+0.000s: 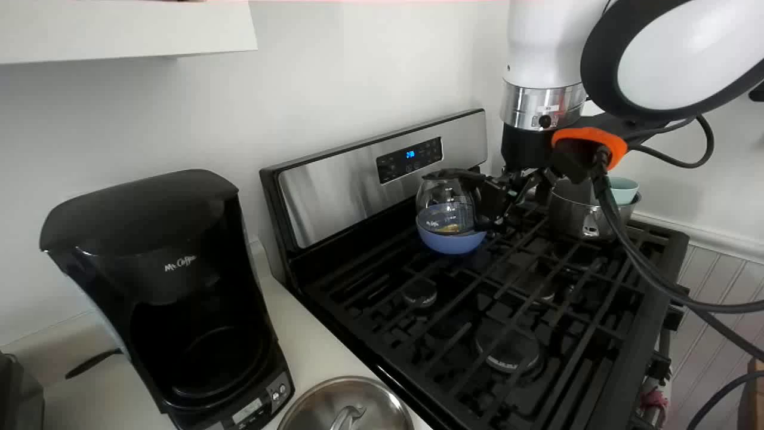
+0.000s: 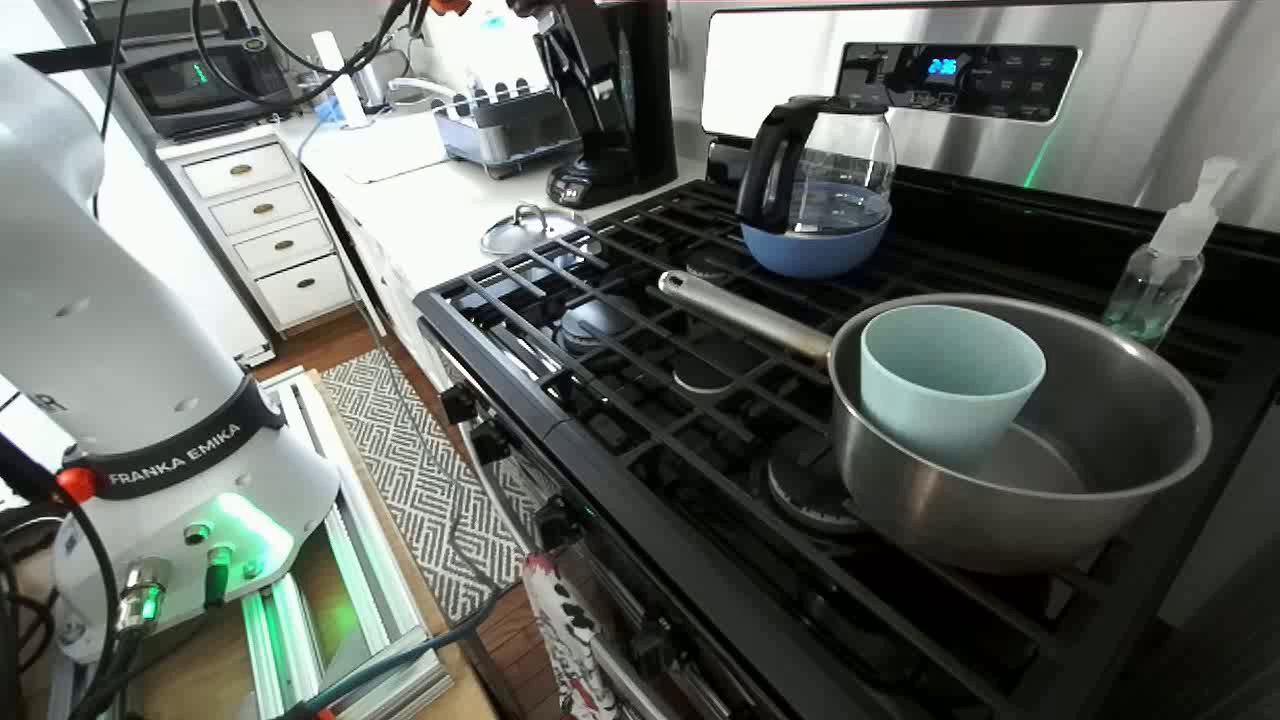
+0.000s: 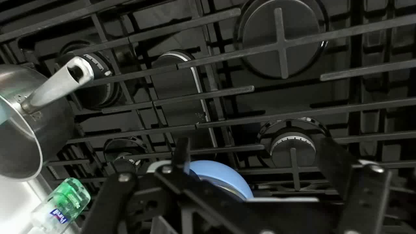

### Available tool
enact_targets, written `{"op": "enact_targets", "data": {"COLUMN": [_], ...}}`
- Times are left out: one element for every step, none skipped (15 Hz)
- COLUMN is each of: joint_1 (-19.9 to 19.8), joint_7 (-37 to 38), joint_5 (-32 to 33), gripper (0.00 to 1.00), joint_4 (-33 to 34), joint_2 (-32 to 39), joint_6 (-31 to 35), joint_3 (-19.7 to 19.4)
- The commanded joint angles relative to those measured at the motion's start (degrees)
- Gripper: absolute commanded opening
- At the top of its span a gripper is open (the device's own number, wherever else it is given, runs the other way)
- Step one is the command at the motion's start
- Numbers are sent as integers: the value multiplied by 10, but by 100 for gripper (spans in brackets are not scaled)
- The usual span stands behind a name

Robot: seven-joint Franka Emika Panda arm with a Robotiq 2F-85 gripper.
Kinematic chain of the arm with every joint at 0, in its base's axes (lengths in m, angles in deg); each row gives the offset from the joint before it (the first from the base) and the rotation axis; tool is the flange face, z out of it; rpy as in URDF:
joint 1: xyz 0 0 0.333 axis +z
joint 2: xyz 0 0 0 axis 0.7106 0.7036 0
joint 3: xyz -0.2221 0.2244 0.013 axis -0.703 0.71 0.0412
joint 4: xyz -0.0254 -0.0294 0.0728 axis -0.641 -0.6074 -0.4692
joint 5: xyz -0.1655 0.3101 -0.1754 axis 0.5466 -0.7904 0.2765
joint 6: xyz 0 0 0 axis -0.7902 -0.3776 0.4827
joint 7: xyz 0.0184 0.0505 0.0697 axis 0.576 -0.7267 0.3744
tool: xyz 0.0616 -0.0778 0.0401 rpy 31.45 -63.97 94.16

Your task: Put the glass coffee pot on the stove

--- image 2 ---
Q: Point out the blue bowl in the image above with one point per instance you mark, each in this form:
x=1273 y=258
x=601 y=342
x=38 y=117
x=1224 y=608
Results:
x=813 y=248

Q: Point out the red patterned oven towel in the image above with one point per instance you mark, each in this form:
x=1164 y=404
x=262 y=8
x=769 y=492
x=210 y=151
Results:
x=564 y=645

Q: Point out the black coffee maker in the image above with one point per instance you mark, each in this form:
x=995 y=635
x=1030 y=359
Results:
x=623 y=94

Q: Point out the black microwave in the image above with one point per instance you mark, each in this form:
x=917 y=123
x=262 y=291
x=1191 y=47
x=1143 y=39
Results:
x=202 y=83

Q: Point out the light teal cup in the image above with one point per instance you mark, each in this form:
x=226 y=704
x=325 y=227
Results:
x=941 y=385

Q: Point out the steel pot lid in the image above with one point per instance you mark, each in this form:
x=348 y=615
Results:
x=525 y=230

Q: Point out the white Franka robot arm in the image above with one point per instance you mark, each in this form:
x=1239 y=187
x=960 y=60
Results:
x=120 y=362

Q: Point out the silver toaster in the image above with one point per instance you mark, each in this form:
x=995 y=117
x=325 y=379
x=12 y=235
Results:
x=507 y=125

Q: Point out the stainless steel saucepan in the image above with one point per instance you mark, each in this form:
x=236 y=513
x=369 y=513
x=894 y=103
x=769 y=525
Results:
x=1065 y=481

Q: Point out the grey patterned rug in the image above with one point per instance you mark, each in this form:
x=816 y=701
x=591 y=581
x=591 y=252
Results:
x=424 y=487

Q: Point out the white drawer cabinet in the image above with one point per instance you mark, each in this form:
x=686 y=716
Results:
x=275 y=235

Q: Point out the black gas stove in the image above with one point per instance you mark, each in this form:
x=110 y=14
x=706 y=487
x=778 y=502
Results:
x=692 y=443

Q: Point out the aluminium frame rails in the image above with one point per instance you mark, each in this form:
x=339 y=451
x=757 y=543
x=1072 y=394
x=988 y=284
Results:
x=355 y=587

